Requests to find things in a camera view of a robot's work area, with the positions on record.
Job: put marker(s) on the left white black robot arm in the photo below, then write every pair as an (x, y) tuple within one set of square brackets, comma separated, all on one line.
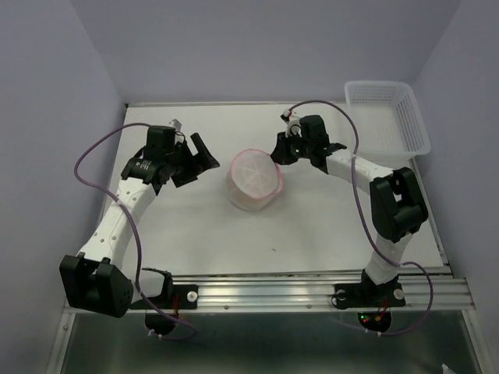
[(93, 279)]

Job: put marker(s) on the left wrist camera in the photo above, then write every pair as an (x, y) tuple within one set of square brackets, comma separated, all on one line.
[(176, 124)]

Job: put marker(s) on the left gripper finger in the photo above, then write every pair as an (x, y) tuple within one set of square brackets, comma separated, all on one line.
[(203, 159), (184, 174)]

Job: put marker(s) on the aluminium frame rail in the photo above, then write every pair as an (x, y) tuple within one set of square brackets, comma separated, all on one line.
[(313, 294)]

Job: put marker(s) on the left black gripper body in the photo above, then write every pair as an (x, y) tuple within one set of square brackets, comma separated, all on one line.
[(179, 157)]

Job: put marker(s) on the white mesh laundry bag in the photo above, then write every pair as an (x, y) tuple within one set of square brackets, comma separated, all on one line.
[(253, 173)]

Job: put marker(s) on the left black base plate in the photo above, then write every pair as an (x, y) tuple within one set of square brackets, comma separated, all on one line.
[(177, 297)]

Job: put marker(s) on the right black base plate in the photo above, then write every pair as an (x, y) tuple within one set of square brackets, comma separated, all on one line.
[(365, 296)]

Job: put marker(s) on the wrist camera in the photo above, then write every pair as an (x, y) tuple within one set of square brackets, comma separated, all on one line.
[(292, 121), (176, 124)]

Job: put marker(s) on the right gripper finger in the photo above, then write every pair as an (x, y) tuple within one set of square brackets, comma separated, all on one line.
[(295, 153), (282, 153)]

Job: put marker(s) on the white plastic basket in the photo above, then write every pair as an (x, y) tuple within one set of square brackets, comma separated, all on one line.
[(388, 120)]

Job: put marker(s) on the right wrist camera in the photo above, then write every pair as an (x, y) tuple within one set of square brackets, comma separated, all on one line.
[(292, 121)]

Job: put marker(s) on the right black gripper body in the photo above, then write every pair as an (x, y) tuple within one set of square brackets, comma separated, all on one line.
[(305, 143)]

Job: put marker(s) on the beige bra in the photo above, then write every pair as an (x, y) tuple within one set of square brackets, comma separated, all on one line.
[(247, 203)]

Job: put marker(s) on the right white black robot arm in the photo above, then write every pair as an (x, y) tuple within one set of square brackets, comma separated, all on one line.
[(397, 205)]

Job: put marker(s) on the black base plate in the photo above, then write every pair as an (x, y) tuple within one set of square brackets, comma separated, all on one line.
[(365, 296), (177, 297)]

